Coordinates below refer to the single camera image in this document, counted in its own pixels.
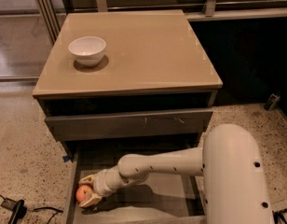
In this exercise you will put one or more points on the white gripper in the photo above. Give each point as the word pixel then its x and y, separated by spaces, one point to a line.
pixel 101 183

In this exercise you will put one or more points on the red apple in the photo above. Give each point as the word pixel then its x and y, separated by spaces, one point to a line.
pixel 83 193

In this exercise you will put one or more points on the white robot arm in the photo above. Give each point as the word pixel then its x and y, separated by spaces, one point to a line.
pixel 235 187

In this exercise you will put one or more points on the open grey middle drawer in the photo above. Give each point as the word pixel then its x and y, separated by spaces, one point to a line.
pixel 159 198

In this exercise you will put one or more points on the grey drawer cabinet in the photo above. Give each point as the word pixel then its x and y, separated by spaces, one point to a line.
pixel 153 61

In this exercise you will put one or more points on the closed grey top drawer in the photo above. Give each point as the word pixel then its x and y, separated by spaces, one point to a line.
pixel 129 124

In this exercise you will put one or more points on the blue tape piece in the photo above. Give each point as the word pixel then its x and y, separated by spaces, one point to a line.
pixel 66 158

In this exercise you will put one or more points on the black power adapter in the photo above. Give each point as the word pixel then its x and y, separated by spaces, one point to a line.
pixel 16 207

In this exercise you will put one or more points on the white ceramic bowl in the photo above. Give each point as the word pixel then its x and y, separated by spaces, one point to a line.
pixel 88 50

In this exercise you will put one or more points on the white power strip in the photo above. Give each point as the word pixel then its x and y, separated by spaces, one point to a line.
pixel 280 206

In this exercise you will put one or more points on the small grey floor device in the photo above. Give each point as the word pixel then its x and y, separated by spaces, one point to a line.
pixel 271 102

